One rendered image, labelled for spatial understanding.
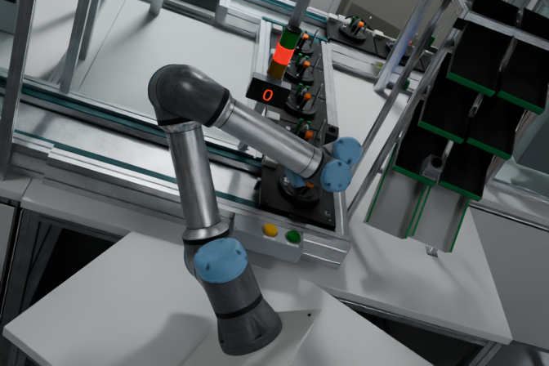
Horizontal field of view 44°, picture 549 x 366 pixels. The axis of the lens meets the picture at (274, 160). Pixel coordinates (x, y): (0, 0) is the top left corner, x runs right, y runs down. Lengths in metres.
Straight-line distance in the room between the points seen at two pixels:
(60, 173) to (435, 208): 1.11
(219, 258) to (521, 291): 1.96
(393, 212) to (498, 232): 0.93
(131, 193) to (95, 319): 0.41
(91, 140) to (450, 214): 1.11
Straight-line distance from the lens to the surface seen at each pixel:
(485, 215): 2.88
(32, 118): 2.11
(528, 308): 3.32
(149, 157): 2.07
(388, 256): 2.22
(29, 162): 1.96
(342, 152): 1.69
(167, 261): 1.86
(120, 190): 1.93
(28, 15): 1.67
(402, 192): 2.11
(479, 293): 2.33
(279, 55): 1.95
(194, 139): 1.58
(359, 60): 3.18
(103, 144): 2.07
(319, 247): 2.00
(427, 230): 2.14
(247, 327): 1.55
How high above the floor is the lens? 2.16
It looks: 33 degrees down
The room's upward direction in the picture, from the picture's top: 25 degrees clockwise
